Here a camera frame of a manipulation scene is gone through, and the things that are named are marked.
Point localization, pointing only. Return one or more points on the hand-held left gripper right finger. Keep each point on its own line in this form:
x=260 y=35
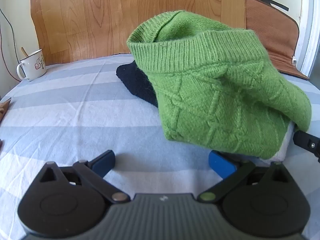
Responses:
x=220 y=163

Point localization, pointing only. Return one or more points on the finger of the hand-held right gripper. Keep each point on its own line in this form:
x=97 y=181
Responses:
x=306 y=142

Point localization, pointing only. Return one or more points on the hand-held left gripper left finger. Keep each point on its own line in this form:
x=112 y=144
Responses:
x=103 y=163

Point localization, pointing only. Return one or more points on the green knitted sweater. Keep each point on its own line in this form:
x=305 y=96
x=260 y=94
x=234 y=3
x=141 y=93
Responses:
x=212 y=92

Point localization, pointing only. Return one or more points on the navy knitted garment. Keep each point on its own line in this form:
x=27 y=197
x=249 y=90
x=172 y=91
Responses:
x=135 y=80

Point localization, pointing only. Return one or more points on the striped grey bed sheet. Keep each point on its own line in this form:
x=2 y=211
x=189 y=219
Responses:
x=75 y=117

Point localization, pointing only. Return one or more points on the brown snack packet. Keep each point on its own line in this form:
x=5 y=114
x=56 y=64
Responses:
x=3 y=108

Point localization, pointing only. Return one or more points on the brown perforated cushion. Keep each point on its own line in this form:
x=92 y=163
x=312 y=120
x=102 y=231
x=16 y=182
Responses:
x=275 y=30

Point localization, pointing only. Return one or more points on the white enamel mug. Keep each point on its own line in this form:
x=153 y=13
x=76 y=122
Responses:
x=32 y=65

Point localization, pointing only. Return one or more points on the wooden spoon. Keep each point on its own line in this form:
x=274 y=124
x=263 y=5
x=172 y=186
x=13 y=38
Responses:
x=24 y=52

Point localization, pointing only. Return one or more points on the wood grain headboard panel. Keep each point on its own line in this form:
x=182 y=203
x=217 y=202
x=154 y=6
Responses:
x=100 y=17

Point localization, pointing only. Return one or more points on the white window frame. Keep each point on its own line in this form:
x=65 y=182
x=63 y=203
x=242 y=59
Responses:
x=308 y=42

